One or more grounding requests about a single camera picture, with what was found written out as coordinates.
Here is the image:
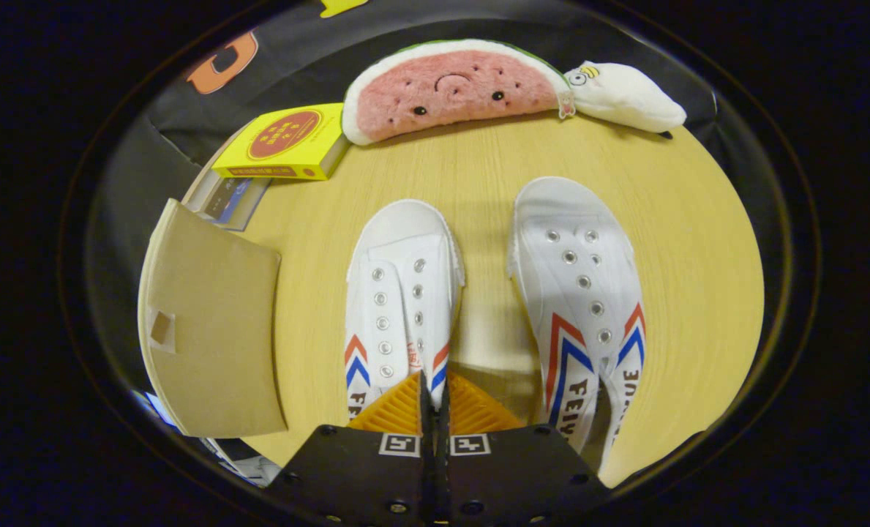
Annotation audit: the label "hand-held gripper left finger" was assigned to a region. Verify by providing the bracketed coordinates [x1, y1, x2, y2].
[268, 371, 435, 527]

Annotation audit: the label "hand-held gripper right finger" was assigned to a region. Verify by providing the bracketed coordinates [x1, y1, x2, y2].
[435, 371, 611, 527]

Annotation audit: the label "white canvas shoe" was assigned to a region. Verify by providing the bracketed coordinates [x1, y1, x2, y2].
[342, 198, 467, 422]
[507, 176, 647, 478]

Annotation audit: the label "white paper sheet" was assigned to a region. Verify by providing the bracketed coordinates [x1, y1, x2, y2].
[204, 437, 283, 487]

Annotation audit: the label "blue printed packet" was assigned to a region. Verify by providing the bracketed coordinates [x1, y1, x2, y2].
[144, 390, 183, 433]

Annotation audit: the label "blue book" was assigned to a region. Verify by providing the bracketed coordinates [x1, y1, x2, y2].
[204, 177, 271, 232]

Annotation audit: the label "white book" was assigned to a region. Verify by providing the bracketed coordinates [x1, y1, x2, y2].
[181, 155, 223, 220]

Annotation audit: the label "yellow book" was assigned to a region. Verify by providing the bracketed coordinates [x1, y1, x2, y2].
[211, 102, 352, 182]

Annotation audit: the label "watermelon slice plush toy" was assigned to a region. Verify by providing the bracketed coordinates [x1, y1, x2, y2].
[341, 38, 575, 146]

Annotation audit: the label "white plush toy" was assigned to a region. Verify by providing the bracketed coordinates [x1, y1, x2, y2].
[564, 60, 689, 135]

